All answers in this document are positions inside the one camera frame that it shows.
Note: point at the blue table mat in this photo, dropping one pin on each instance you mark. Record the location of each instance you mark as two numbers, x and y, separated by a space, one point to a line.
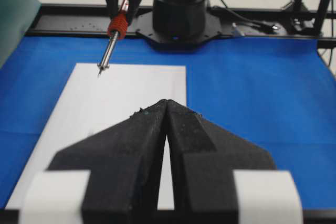
274 92

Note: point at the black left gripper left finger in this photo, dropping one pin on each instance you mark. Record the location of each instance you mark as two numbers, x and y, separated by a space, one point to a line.
125 163

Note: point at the black aluminium frame rail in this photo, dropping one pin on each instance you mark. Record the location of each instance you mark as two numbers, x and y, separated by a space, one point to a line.
91 21

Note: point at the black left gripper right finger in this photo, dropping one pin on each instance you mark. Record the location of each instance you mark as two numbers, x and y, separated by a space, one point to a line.
203 158

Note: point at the red handled soldering iron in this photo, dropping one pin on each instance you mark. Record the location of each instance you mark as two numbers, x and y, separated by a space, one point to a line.
117 30

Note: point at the large white base board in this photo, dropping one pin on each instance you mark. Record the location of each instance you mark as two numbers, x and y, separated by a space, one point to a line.
91 102

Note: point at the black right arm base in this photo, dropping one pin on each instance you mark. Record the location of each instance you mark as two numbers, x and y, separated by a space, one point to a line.
173 23

